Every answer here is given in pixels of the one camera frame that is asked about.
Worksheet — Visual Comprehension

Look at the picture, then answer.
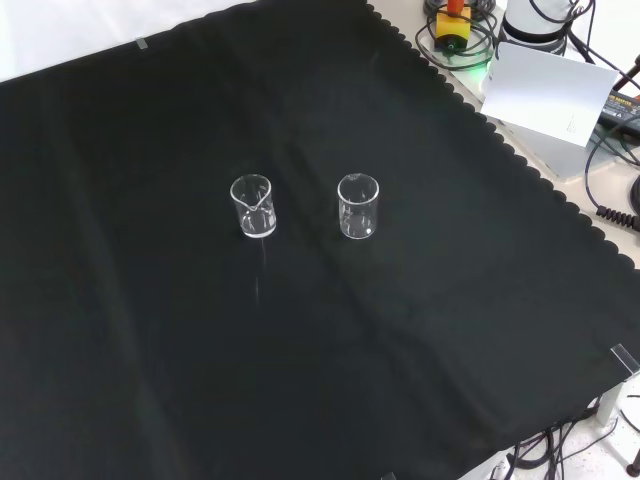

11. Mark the clear glass beaker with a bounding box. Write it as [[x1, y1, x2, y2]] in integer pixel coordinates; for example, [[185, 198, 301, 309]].
[[336, 172, 381, 241], [229, 173, 278, 239]]

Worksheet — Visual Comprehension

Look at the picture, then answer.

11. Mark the black cloth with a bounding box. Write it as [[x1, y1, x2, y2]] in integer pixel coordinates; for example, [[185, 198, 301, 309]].
[[0, 0, 640, 480]]

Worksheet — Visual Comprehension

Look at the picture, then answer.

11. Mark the yellow stop button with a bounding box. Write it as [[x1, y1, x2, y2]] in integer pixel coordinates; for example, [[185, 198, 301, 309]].
[[433, 0, 473, 54]]

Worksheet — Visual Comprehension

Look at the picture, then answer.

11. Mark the grey box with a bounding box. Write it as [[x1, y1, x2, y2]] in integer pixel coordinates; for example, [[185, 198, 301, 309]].
[[482, 112, 596, 181]]

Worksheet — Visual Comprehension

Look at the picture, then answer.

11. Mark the black power adapter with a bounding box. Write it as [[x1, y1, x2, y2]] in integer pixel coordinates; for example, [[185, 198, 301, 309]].
[[597, 87, 640, 129]]

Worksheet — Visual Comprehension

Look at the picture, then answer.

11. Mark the black cable loop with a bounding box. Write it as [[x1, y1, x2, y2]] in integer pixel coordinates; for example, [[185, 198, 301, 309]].
[[414, 0, 501, 71]]

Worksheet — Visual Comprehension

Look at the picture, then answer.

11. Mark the dark cable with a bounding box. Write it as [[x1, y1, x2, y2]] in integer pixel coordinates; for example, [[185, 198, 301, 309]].
[[583, 117, 640, 211]]

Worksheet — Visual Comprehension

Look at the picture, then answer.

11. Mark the black coiled cable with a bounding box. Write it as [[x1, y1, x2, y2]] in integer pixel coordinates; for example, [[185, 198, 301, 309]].
[[595, 204, 640, 229]]

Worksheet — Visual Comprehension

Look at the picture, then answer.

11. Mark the black cable bundle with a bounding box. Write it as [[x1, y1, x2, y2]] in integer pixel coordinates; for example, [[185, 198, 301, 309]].
[[504, 394, 621, 480]]

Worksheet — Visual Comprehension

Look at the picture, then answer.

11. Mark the white bracket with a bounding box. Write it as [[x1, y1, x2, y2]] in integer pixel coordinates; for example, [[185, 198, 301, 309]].
[[597, 372, 640, 466]]

